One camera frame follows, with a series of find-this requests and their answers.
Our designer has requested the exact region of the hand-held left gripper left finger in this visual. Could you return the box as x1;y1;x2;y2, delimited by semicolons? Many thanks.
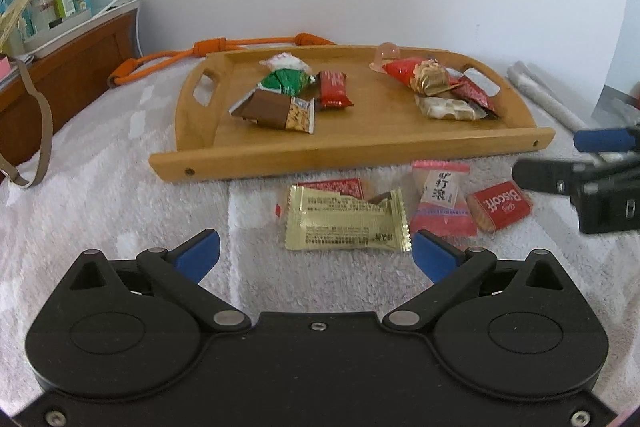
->
70;228;251;333

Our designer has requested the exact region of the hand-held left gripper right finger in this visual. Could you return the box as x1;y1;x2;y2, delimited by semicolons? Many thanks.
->
382;228;566;333

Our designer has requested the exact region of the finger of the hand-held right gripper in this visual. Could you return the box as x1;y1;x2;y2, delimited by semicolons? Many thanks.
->
573;126;640;154
511;157;598;196

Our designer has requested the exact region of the red biscuit packet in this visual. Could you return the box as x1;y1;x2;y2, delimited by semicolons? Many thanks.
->
466;180;533;234

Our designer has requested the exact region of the pink white cracker packet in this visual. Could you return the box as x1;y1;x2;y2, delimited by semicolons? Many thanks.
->
409;159;478;238

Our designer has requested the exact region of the small red triangular packet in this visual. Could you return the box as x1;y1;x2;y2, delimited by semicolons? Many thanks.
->
450;76;501;118

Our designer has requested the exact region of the red patterned snack packet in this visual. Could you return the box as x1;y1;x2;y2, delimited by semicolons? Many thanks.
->
274;178;368;218

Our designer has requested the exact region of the clear nougat candy packet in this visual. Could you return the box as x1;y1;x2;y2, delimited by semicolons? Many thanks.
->
415;94;483;122

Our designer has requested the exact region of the wooden tray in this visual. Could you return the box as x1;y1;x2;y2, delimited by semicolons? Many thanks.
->
148;46;556;184

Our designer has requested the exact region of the brown peanut packet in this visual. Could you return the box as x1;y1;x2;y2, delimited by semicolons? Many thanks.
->
229;88;317;135

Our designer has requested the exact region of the red gold snack packet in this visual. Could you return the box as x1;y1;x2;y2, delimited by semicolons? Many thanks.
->
382;57;463;96

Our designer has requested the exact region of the green pea packet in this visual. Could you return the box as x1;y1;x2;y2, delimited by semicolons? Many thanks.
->
259;68;317;96

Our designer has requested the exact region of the dark red bar packet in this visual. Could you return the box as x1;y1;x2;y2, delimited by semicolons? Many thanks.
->
316;70;354;111

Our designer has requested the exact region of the pink jelly cup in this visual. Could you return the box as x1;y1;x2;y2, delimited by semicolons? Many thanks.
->
369;42;403;72

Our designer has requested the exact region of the white pink bun packet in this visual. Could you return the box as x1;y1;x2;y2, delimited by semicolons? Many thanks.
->
259;52;311;72

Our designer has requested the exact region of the rolled white towel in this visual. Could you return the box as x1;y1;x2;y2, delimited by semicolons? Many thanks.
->
507;61;591;130

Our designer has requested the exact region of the brown wooden cabinet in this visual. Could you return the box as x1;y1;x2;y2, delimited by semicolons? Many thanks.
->
0;9;143;168

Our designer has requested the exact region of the white plastic organizer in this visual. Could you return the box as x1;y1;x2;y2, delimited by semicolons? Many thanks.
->
22;0;143;58

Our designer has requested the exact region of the glass jar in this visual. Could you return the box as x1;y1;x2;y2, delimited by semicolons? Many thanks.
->
32;0;57;30

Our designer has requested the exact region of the tan paper card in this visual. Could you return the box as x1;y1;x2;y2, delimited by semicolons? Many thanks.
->
0;0;43;50

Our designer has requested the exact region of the orange rope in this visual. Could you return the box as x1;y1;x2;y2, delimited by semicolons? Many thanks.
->
107;33;335;86

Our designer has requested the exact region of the grey bag strap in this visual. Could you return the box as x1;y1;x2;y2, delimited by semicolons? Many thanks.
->
0;54;53;190

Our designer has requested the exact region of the white cable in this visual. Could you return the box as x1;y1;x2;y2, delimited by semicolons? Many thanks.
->
92;0;146;62

